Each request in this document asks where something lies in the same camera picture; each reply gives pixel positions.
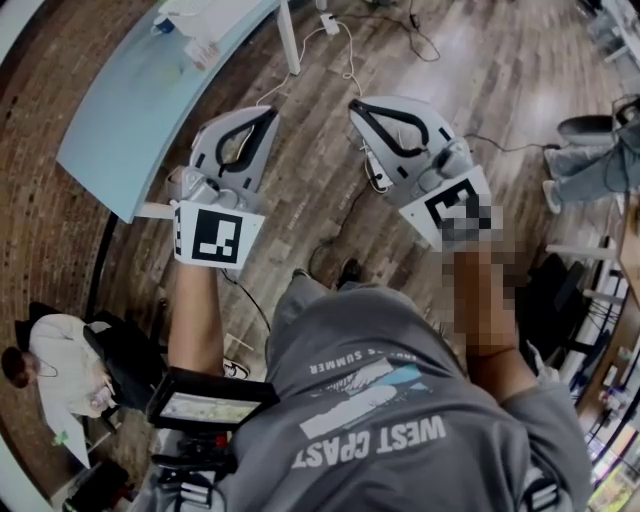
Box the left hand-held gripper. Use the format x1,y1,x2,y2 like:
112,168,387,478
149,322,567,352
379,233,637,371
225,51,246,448
165,105,280,271

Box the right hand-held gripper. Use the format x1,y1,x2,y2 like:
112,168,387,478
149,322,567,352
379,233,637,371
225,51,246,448
349,96,504,252

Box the white plastic basket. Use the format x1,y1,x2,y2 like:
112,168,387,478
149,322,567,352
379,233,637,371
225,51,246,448
158,0,254,44

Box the person's right forearm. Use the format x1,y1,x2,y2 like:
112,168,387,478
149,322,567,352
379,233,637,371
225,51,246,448
447,247,529,364

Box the person's left forearm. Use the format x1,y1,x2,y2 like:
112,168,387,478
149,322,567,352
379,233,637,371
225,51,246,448
166,259,229,374

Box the white table leg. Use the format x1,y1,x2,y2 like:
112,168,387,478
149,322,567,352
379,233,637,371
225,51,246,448
133,202,174,221
277,0,302,76

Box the person's right dark shoe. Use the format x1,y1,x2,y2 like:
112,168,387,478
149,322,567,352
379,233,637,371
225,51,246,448
337,258,362,289

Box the grey trousers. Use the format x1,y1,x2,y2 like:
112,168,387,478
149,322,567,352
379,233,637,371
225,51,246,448
273,269,361,321

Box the grey round stool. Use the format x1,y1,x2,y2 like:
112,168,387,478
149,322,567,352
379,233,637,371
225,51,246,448
556,113,615,145

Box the white-framed desk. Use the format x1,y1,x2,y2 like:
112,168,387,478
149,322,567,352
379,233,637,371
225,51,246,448
544,234,629,306

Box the white sneaker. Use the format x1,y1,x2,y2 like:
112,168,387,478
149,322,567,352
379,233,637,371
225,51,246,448
222,357,250,381

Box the black office chair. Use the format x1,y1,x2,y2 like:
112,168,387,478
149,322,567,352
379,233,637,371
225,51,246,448
528,252,609,364

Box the black chest monitor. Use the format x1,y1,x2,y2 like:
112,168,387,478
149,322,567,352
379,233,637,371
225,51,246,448
147,366,281,431

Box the white metal stool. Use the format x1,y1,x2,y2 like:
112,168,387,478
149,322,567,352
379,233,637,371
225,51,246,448
84,407,121,451

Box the chest-mounted phone on rig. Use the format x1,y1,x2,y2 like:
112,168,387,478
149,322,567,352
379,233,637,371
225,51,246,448
149,427,239,512

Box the grey printed t-shirt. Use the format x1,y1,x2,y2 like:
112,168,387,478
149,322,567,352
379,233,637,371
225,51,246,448
144,287,594,512

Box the white side table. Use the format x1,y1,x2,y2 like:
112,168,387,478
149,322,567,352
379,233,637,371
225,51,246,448
42,394,94,471

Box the black metal shelf rack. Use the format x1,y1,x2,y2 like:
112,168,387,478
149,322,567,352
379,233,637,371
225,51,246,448
569,329,640,512

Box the black backpack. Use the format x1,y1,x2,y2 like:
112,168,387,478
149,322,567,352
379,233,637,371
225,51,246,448
62,458,134,512

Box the thin black cable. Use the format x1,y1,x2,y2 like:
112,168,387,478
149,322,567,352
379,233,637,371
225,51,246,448
222,269,274,334

